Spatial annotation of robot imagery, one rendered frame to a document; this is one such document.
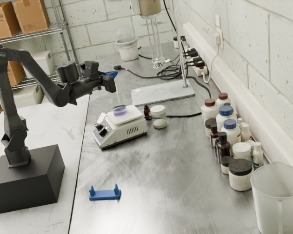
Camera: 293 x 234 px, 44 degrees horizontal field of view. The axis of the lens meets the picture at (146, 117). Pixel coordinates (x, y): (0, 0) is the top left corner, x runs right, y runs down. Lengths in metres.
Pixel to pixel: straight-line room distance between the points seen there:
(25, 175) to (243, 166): 0.66
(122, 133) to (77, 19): 2.46
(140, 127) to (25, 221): 0.55
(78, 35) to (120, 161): 2.59
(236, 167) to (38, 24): 2.66
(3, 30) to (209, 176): 2.71
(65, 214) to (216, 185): 0.47
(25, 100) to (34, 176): 2.51
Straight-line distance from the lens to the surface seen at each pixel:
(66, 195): 1.25
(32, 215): 1.23
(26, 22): 3.46
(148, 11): 1.63
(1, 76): 1.21
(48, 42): 3.85
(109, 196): 1.16
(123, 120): 1.41
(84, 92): 1.31
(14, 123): 1.24
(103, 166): 1.33
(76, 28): 3.78
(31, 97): 3.64
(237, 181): 1.10
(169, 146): 1.36
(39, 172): 1.20
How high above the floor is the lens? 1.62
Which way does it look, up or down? 27 degrees down
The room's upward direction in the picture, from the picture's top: 11 degrees counter-clockwise
